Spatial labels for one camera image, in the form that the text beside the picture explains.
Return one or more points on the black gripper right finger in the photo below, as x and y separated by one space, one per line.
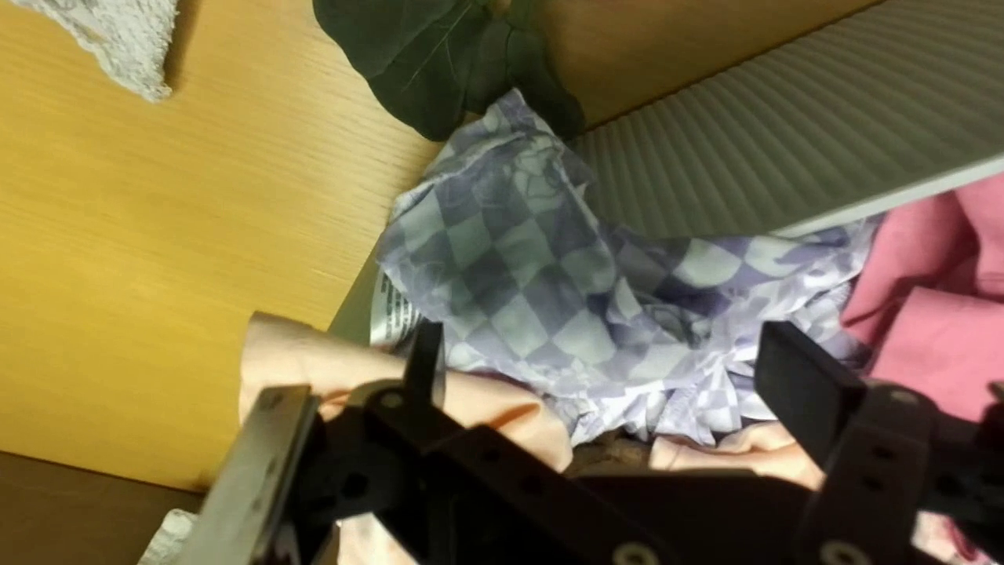
879 472

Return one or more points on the peach cloth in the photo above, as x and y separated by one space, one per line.
302 363

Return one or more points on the cardboard box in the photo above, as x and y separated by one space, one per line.
63 514

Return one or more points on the purple checkered cloth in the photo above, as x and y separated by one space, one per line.
522 282

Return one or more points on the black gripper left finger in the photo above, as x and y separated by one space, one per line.
490 482

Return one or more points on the white terry towel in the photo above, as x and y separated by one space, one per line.
115 37

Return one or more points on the pink shirt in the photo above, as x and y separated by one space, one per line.
929 325

